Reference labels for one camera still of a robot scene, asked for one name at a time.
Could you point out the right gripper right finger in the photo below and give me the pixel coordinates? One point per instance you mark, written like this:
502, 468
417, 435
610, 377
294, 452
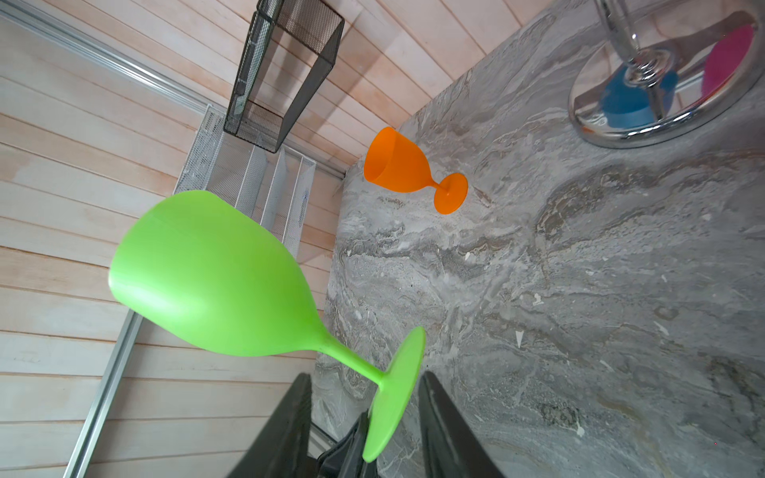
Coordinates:
449, 446

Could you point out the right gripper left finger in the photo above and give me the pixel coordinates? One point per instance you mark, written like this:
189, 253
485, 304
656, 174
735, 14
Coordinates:
281, 447

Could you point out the green plastic wine glass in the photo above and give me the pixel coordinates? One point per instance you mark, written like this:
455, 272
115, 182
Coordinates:
202, 270

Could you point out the orange wine glass front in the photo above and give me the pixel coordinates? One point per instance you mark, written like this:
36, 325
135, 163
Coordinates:
397, 164

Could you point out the chrome wine glass rack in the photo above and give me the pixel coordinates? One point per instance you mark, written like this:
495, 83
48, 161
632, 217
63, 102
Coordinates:
668, 72

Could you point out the white wire mesh shelf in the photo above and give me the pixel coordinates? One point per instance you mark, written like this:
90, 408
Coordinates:
271, 189

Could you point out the black wire mesh basket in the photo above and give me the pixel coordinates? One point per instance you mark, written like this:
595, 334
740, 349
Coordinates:
289, 51

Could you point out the horizontal aluminium wall profile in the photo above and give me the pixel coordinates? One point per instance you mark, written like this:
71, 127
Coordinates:
176, 48

